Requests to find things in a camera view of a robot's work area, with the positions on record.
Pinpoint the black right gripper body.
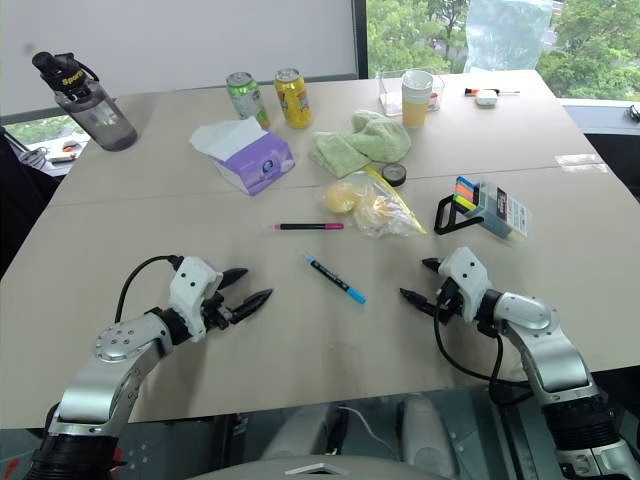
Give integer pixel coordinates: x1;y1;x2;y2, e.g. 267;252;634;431
433;276;469;320

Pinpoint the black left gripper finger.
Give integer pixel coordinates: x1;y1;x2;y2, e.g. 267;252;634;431
229;287;275;324
218;267;250;290

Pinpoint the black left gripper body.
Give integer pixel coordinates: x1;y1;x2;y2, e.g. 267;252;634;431
201;291;239;331

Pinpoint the pink marker pen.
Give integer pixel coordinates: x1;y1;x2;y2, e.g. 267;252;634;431
266;221;346;233

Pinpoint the blue marker pen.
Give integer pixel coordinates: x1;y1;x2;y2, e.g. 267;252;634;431
302;253;368;306

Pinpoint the box of coloured markers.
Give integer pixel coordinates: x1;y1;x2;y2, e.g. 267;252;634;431
433;175;533;247

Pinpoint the clear zip plastic bag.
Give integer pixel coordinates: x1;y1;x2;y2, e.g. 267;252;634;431
314;166;428;239

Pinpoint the round yellow sponge ball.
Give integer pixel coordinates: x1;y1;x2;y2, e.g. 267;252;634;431
354;195;401;227
322;181;359;215

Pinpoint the black tape roll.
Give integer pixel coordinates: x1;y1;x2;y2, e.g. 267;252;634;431
381;161;409;188

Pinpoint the purple tissue pack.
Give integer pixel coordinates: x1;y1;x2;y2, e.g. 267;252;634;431
189;118;297;197

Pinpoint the green towel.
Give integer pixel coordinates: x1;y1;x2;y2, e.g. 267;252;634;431
310;109;413;179

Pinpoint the white and yellow cup stack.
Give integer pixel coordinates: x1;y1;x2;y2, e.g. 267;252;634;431
400;69;435;129

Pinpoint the green drink can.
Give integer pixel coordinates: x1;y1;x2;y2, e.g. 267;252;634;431
225;71;272;131

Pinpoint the clear plastic container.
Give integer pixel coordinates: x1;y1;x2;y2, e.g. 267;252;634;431
376;69;447;118

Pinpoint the grey robot torso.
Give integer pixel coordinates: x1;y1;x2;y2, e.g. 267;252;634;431
185;452;454;480

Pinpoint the yellow drink can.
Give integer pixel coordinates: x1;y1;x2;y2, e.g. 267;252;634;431
272;67;313;130

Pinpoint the white and orange small device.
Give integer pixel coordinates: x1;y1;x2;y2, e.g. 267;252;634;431
45;140;87;164

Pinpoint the grey sports water bottle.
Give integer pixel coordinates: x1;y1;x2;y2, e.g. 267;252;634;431
31;50;139;153

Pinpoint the clear plastic sheet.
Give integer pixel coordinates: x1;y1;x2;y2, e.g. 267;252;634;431
463;0;554;75

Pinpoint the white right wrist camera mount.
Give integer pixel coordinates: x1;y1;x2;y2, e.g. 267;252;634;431
436;245;495;322

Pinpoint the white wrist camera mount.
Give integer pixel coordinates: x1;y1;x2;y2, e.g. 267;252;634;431
436;245;495;322
166;256;225;344

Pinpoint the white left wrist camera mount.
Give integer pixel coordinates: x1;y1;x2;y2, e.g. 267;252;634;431
166;256;225;344

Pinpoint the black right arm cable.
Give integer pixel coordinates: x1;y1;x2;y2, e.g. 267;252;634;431
432;297;532;402

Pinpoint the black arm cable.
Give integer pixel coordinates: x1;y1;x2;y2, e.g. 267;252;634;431
432;297;532;402
114;254;182;324

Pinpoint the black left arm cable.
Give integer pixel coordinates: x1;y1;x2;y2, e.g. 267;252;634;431
114;254;182;324

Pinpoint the thin white cable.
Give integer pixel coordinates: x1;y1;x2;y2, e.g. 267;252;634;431
336;405;397;455

